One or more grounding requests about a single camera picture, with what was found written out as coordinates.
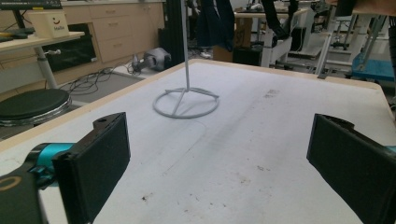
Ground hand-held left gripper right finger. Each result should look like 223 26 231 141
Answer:
306 113 396 224

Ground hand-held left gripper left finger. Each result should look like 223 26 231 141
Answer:
51 112 132 224

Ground white metal stand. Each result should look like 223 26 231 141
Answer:
152 0 220 119

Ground black round stool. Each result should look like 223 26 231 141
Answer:
0 88 73 128

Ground black glass panel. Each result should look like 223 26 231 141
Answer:
41 22 98 73

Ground grey device on floor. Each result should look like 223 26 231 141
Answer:
131 47 173 73

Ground light wooden cabinet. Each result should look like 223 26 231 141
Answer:
60 0 166 85

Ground white desk with light top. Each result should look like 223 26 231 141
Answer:
0 31 86 91

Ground black box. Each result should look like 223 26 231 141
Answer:
232 46 263 67

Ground white box with smile print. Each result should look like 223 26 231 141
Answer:
27 10 70 39

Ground small cardboard box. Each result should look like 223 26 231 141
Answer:
212 45 234 63

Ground dark screen monitor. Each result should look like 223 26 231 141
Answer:
0 0 64 30

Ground black floor cables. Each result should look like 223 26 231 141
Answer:
60 65 139 96

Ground white frame wooden top table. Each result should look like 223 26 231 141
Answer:
314 0 396 79

